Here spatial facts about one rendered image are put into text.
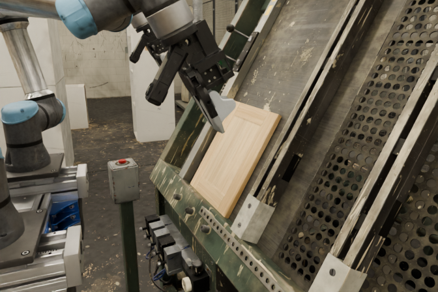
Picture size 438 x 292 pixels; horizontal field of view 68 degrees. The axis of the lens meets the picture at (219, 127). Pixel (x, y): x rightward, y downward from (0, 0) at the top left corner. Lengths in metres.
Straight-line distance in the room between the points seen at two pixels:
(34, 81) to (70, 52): 7.82
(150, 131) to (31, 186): 3.77
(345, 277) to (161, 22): 0.62
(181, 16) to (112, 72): 8.71
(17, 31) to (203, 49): 0.97
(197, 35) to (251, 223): 0.61
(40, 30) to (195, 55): 2.84
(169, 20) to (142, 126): 4.46
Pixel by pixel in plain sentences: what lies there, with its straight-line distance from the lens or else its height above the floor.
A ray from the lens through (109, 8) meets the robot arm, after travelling 0.58.
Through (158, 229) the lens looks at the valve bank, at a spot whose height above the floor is 0.76.
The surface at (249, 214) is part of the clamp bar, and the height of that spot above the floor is 0.99.
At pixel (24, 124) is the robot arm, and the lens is 1.32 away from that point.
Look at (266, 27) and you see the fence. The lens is 1.53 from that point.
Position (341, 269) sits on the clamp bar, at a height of 1.02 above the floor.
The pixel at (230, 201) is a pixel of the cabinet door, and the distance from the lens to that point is 1.18.
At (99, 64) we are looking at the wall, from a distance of 9.24.
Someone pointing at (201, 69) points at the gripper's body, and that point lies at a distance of 0.58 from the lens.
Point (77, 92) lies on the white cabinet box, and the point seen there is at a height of 0.63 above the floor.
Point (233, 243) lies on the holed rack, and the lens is 1.07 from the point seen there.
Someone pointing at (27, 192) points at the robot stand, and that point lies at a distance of 1.39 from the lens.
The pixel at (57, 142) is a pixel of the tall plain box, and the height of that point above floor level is 0.54.
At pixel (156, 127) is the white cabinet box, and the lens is 5.03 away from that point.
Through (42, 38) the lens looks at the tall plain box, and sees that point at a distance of 3.37.
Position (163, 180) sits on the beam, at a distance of 1.57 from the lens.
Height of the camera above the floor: 1.49
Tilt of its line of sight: 15 degrees down
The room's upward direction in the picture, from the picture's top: straight up
